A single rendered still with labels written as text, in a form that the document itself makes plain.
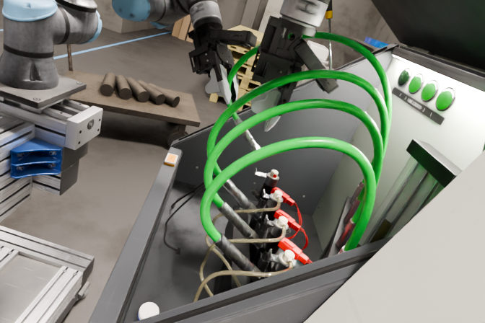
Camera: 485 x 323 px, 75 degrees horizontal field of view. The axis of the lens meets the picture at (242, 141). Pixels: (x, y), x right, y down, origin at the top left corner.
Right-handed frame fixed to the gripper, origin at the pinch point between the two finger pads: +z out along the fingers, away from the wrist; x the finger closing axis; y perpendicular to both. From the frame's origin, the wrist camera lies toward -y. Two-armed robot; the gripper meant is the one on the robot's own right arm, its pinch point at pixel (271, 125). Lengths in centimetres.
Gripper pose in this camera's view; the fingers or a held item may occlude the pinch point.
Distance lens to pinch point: 64.8
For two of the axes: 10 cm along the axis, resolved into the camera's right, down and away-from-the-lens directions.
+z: -3.0, 8.6, 4.1
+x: 0.0, 4.3, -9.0
